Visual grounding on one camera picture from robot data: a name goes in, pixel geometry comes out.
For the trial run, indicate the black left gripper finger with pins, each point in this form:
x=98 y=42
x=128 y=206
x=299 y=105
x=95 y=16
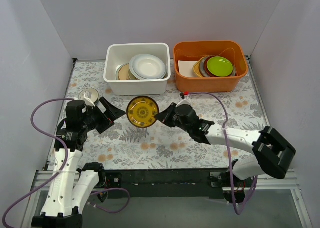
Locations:
x=111 y=111
x=101 y=128

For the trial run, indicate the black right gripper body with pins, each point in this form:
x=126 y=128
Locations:
x=170 y=116

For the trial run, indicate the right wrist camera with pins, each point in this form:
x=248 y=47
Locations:
x=186 y=116

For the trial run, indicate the white paper in orange bin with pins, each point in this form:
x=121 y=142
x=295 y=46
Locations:
x=186 y=68

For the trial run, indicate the small yellow black dish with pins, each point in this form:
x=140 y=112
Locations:
x=141 y=111

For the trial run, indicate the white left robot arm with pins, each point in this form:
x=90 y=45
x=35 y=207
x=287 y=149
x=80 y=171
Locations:
x=71 y=187

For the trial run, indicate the small white dark bowl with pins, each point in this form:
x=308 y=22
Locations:
x=89 y=95

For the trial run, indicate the aluminium frame rail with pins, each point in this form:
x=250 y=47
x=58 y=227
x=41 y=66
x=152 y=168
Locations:
x=266 y=182

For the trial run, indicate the white deep plate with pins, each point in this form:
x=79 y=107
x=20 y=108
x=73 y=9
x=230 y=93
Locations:
x=132 y=67
x=148 y=66

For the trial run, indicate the stack of plates in bin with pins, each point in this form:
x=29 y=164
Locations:
x=200 y=68

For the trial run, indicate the orange plastic bin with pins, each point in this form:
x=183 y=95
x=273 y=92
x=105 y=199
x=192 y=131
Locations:
x=194 y=50

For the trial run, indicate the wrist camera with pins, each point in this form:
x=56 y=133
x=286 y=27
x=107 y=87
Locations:
x=75 y=112
x=186 y=116

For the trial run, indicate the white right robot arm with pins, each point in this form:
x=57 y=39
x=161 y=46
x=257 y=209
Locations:
x=271 y=153

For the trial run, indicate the beige bird pattern plate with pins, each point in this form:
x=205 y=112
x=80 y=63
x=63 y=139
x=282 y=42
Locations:
x=123 y=73

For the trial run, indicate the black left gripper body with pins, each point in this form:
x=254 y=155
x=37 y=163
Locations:
x=102 y=118

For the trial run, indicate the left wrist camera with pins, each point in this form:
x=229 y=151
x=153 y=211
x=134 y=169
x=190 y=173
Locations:
x=75 y=112

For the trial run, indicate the white plastic bin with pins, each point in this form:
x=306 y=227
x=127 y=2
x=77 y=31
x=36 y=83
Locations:
x=119 y=54

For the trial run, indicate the green plate in orange bin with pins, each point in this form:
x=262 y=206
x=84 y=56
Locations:
x=219 y=66

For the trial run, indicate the white watermelon pattern plate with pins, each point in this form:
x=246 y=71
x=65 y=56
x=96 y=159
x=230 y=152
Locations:
x=117 y=73

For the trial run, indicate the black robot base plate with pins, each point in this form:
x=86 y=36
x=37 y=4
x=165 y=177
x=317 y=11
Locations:
x=213 y=183

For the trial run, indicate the floral patterned table mat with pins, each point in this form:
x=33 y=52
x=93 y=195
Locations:
x=125 y=146

